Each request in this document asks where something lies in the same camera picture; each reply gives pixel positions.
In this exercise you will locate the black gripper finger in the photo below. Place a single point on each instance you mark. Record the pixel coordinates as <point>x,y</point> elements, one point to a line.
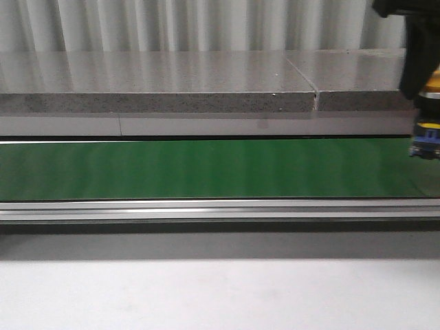
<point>422,53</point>

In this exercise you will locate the right grey stone slab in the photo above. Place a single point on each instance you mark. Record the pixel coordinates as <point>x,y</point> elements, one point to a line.
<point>353,79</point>

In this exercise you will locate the grey stone slab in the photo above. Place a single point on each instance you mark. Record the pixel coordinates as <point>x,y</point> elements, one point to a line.
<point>353,79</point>
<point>152,82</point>

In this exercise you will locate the green conveyor belt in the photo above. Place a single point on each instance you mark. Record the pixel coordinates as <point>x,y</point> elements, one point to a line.
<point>336,167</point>

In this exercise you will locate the left grey stone slab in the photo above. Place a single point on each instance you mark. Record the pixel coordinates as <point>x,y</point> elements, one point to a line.
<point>152,82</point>

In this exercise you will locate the white pleated curtain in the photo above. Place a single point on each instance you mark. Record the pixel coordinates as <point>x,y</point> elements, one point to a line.
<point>195,26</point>

